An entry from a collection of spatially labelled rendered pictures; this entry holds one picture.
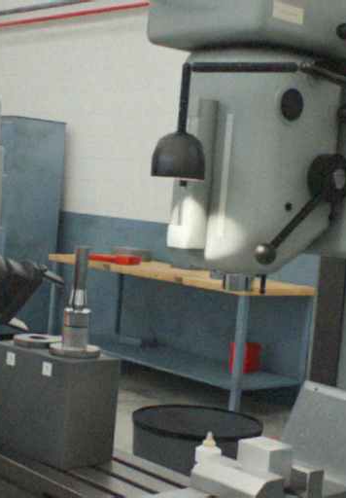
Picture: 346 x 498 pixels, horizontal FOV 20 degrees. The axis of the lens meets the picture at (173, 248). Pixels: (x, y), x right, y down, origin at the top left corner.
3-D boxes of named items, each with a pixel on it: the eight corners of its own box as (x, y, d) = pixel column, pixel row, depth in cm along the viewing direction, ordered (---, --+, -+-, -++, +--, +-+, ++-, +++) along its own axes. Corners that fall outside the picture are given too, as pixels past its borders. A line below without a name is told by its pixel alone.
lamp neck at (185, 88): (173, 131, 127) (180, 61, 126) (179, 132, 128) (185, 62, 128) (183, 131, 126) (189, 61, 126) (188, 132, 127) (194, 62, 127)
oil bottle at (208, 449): (203, 505, 152) (209, 436, 152) (186, 497, 155) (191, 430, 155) (222, 501, 155) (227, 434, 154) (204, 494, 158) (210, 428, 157)
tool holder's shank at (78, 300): (64, 308, 171) (70, 245, 171) (79, 307, 173) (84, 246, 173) (76, 310, 169) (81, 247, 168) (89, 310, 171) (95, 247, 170)
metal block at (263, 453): (265, 492, 135) (269, 450, 135) (234, 480, 139) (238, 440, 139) (290, 486, 139) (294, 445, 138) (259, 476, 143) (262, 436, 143)
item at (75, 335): (55, 343, 171) (58, 313, 171) (77, 342, 175) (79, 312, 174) (72, 348, 168) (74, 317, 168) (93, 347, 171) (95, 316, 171)
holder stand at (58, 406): (62, 471, 164) (71, 354, 163) (-17, 441, 179) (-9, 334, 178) (113, 461, 173) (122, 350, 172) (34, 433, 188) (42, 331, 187)
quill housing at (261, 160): (247, 277, 130) (268, 38, 128) (148, 261, 145) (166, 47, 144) (336, 278, 143) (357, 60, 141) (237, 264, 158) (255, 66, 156)
